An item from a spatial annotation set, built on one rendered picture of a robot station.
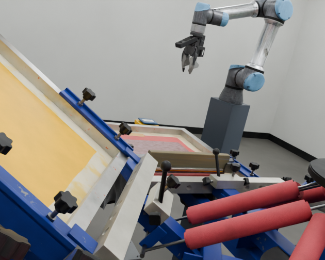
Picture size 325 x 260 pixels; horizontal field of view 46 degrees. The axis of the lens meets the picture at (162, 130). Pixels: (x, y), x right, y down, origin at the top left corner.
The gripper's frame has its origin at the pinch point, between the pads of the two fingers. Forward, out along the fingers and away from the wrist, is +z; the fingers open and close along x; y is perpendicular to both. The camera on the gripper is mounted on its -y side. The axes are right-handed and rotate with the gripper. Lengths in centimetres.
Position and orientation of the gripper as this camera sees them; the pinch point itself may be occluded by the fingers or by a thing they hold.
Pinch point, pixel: (185, 70)
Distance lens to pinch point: 208.9
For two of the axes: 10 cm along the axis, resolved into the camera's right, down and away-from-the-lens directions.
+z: -2.0, 9.4, 2.6
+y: 7.4, -0.3, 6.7
